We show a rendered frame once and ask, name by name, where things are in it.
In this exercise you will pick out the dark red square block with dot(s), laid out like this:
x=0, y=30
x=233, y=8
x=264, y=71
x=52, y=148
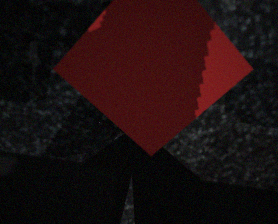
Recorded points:
x=153, y=66

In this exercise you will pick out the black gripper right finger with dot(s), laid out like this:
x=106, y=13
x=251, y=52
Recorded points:
x=167, y=192

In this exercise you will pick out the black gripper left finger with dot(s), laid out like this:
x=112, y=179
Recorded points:
x=43, y=190

